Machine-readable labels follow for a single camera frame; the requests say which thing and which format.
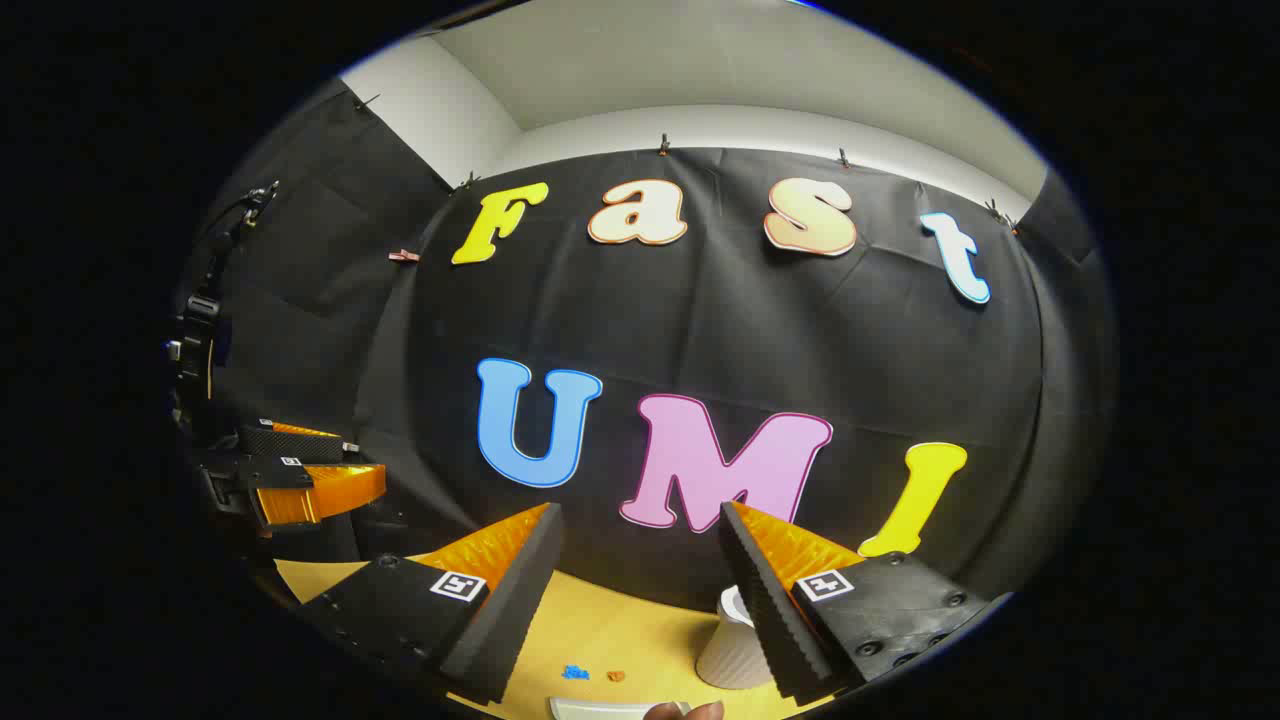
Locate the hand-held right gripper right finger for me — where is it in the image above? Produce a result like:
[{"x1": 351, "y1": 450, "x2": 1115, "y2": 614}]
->
[{"x1": 717, "y1": 501, "x2": 993, "y2": 701}]

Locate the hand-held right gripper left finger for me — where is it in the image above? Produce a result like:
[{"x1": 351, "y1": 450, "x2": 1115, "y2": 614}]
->
[{"x1": 298, "y1": 502, "x2": 564, "y2": 704}]

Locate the white ribbed garbage bin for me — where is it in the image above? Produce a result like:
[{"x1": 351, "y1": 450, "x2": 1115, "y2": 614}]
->
[{"x1": 695, "y1": 585, "x2": 776, "y2": 691}]

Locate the white dustpan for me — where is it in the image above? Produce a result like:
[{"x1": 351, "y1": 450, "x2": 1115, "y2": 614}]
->
[{"x1": 548, "y1": 696, "x2": 691, "y2": 720}]

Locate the wooden desktop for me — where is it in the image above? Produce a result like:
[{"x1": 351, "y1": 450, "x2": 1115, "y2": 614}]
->
[{"x1": 275, "y1": 555, "x2": 836, "y2": 720}]

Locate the black backdrop cloth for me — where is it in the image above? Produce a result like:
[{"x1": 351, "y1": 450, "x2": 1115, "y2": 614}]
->
[{"x1": 185, "y1": 80, "x2": 1116, "y2": 611}]

